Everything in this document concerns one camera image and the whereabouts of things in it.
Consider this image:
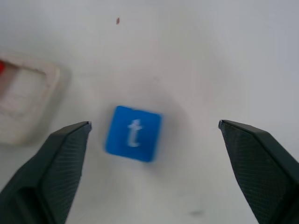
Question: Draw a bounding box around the wooden tile rack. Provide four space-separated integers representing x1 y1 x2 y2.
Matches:
0 52 71 147

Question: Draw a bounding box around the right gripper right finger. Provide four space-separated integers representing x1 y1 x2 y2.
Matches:
218 119 299 224

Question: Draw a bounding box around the blue letter tile t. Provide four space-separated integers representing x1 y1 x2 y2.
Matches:
103 105 164 163

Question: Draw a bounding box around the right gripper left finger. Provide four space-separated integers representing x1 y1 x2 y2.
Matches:
0 121 93 224

